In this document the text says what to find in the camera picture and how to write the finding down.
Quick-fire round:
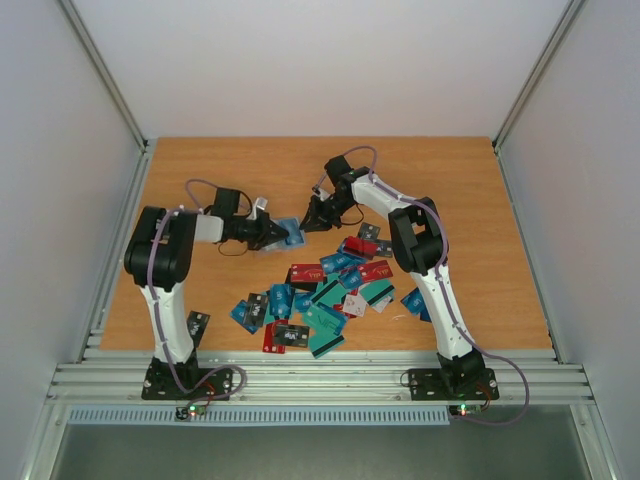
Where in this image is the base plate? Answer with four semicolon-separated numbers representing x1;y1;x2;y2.
406;368;500;401
141;358;234;401

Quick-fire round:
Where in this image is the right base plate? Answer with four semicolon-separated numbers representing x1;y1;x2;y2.
406;368;500;401

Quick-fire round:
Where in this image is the blue card left bottom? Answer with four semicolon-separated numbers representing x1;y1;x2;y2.
230;300;259;335

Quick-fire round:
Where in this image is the red card upper right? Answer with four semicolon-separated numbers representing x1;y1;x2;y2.
342;236;378;260

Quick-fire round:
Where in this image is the black card top right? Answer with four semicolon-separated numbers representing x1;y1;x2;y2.
357;222;381;242

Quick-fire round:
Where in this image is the teal VIP card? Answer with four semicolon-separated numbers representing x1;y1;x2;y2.
302;303;348;336

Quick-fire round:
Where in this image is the left base plate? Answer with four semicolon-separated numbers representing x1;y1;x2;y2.
141;358;234;401

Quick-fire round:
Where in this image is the black card on red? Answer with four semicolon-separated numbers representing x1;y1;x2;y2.
273;324;310;348

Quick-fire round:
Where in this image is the black card lone left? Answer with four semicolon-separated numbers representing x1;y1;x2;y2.
187;311;210;349

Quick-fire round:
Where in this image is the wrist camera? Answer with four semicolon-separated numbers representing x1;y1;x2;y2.
248;197;268;220
312;173;330;201

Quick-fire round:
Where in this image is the white card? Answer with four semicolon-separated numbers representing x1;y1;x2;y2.
342;294;368;317

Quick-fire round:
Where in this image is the red card bottom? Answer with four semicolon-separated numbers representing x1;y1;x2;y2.
262;320;288;354

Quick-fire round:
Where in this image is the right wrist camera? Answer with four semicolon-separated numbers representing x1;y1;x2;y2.
312;173;330;201

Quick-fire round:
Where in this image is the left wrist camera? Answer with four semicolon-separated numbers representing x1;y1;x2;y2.
248;197;268;220

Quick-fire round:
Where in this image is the red VIP card centre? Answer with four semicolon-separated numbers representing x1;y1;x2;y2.
357;260;393;283

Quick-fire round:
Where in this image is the blue slotted cable duct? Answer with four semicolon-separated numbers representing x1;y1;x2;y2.
68;405;450;427

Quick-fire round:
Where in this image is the teal card magnetic stripe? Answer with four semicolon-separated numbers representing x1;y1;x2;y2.
308;333;345;358

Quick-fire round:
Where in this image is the blue VIP card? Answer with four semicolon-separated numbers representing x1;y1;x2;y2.
277;217;304;247

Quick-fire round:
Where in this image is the blue card right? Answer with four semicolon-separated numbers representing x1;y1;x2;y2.
401;289;425;316

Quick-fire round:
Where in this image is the black VIP card left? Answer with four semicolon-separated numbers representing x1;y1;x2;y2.
244;293;268;327

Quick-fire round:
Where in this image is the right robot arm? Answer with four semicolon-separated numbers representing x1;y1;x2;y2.
301;156;486;400

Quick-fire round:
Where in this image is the red vip card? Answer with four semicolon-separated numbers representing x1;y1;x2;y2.
357;260;393;283
286;263;325;283

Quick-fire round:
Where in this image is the red VIP card upper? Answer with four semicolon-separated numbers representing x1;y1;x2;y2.
286;263;325;283

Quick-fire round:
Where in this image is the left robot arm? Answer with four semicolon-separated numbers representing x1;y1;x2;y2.
124;188;289;402

